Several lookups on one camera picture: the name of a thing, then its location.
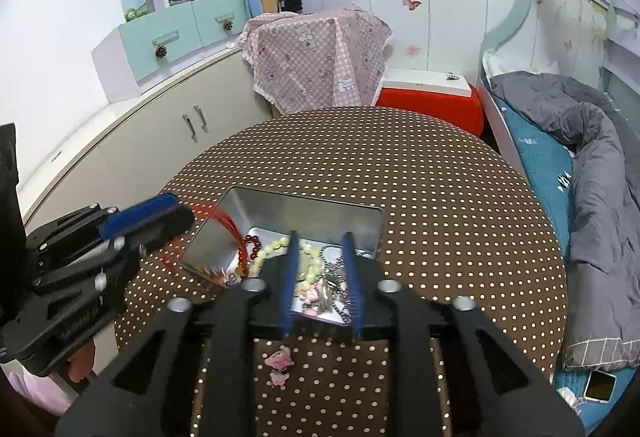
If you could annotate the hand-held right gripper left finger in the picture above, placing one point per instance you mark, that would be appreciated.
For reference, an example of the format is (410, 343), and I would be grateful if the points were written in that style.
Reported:
(289, 277)

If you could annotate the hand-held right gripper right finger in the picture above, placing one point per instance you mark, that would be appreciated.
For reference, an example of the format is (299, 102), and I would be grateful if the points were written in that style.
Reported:
(352, 277)

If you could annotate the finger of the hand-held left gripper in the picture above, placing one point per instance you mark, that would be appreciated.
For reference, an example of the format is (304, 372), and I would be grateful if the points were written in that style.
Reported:
(140, 214)
(80, 277)

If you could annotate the grey metal box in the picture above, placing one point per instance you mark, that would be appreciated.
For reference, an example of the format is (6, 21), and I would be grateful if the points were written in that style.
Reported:
(300, 217)

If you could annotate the person's left forearm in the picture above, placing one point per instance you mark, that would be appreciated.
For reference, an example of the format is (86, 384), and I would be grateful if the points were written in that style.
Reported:
(35, 394)

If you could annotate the person's left hand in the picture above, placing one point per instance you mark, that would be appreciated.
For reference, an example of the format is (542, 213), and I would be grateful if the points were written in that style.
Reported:
(82, 359)

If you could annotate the beige cabinet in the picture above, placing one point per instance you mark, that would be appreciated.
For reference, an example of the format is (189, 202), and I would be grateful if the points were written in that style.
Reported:
(125, 142)

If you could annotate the deep pink charm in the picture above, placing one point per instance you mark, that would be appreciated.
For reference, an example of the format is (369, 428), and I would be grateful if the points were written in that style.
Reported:
(277, 359)

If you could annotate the brown polka dot tablecloth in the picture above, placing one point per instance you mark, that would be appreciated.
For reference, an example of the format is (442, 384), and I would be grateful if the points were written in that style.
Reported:
(425, 197)

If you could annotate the pinecone drawer knob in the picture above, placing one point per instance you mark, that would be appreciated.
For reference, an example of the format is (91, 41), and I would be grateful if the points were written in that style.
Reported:
(161, 51)
(228, 24)

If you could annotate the lilac chest with teal drawers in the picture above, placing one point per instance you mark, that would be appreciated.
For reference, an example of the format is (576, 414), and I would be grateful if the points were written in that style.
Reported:
(150, 37)

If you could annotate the red stool with white top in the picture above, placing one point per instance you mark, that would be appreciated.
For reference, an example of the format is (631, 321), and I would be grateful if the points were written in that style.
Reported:
(430, 109)

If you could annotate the pink checked cloth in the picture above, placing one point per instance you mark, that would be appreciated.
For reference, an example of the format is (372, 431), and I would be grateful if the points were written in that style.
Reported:
(310, 57)

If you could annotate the teal and white bed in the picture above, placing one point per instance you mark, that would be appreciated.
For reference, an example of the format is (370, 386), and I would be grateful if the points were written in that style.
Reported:
(545, 162)

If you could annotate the faint pink butterfly sticker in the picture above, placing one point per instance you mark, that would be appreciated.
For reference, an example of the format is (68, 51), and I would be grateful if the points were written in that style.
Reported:
(412, 50)

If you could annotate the grey blanket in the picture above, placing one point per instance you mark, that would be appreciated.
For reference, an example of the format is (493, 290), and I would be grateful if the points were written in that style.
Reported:
(605, 197)

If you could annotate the smartphone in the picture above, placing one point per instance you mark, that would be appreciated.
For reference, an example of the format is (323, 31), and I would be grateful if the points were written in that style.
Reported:
(600, 387)

